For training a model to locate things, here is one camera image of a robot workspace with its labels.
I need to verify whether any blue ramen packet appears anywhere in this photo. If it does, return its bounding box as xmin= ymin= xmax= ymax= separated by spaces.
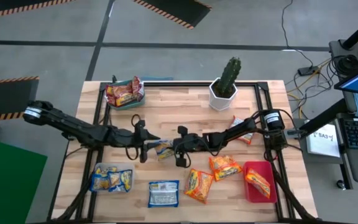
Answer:
xmin=92 ymin=167 xmax=111 ymax=192
xmin=148 ymin=180 xmax=180 ymax=208
xmin=108 ymin=170 xmax=123 ymax=192
xmin=119 ymin=169 xmax=134 ymax=191
xmin=153 ymin=139 xmax=176 ymax=161

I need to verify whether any green cactus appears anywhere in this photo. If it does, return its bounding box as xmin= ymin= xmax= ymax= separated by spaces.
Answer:
xmin=218 ymin=57 xmax=242 ymax=98

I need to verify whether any black aluminium table frame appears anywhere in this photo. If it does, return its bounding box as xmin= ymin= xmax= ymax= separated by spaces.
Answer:
xmin=47 ymin=80 xmax=319 ymax=224

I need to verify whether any green floor board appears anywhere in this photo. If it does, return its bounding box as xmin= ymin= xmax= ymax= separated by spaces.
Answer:
xmin=0 ymin=134 xmax=48 ymax=224

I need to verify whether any teal plastic bin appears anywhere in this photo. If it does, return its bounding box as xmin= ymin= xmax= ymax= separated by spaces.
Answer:
xmin=105 ymin=79 xmax=146 ymax=111

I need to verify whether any orange ramen packet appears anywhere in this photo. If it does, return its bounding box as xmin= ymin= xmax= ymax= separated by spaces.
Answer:
xmin=228 ymin=115 xmax=255 ymax=145
xmin=209 ymin=154 xmax=243 ymax=182
xmin=245 ymin=167 xmax=272 ymax=199
xmin=183 ymin=168 xmax=214 ymax=205

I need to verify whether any black power adapter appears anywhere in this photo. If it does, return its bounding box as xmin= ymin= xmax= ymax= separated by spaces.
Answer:
xmin=297 ymin=65 xmax=320 ymax=77

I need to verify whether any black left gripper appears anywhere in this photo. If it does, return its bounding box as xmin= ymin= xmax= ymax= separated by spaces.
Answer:
xmin=116 ymin=119 xmax=161 ymax=163

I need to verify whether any red plastic bin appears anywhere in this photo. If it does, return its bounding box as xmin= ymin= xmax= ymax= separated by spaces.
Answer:
xmin=242 ymin=161 xmax=278 ymax=204

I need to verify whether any white hexagonal plant pot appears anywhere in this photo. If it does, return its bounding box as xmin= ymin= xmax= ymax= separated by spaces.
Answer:
xmin=208 ymin=77 xmax=239 ymax=112

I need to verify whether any black yellow hazard mat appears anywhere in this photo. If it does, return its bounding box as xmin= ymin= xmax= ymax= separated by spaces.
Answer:
xmin=131 ymin=0 xmax=213 ymax=30
xmin=0 ymin=76 xmax=40 ymax=121
xmin=0 ymin=0 xmax=74 ymax=20

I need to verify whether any coiled black cable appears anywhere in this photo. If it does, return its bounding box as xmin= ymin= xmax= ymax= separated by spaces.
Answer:
xmin=334 ymin=54 xmax=358 ymax=75

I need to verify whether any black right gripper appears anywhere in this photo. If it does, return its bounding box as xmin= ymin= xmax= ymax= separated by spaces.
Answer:
xmin=170 ymin=126 xmax=205 ymax=169

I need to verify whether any black floor cable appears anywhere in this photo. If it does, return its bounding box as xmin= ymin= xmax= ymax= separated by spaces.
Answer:
xmin=280 ymin=0 xmax=314 ymax=68

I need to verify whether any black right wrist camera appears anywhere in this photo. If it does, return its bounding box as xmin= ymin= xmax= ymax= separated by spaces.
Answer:
xmin=183 ymin=133 xmax=203 ymax=147

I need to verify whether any white paper sheet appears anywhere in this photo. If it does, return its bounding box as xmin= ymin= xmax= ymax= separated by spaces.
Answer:
xmin=305 ymin=123 xmax=341 ymax=158

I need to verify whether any red ramen packet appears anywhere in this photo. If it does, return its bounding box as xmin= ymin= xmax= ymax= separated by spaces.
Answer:
xmin=112 ymin=83 xmax=136 ymax=107
xmin=131 ymin=76 xmax=145 ymax=102
xmin=105 ymin=84 xmax=117 ymax=107

